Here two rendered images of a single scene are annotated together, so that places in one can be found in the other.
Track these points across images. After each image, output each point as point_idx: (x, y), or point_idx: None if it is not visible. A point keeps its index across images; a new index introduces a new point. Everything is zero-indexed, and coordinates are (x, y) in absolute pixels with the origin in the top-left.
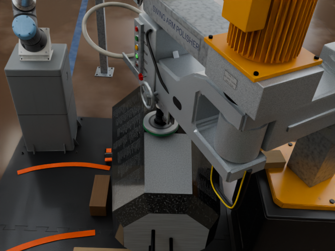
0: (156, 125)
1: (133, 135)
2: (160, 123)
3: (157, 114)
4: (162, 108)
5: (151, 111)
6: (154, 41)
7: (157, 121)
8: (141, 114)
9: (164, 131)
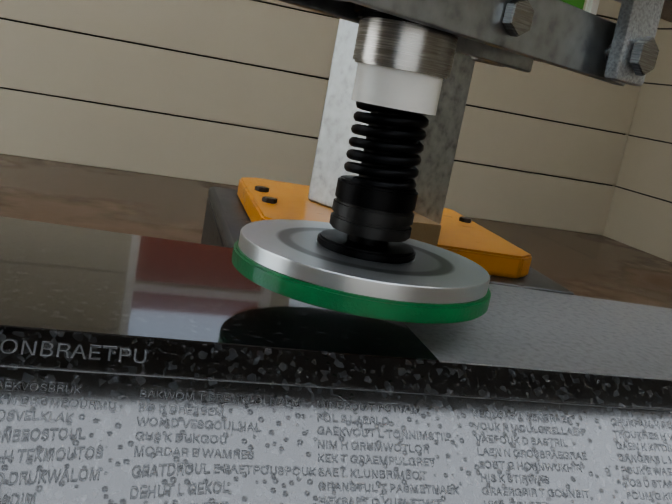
0: (418, 262)
1: (398, 477)
2: (404, 246)
3: (414, 175)
4: (564, 36)
5: (170, 317)
6: None
7: (407, 236)
8: (185, 368)
9: (460, 257)
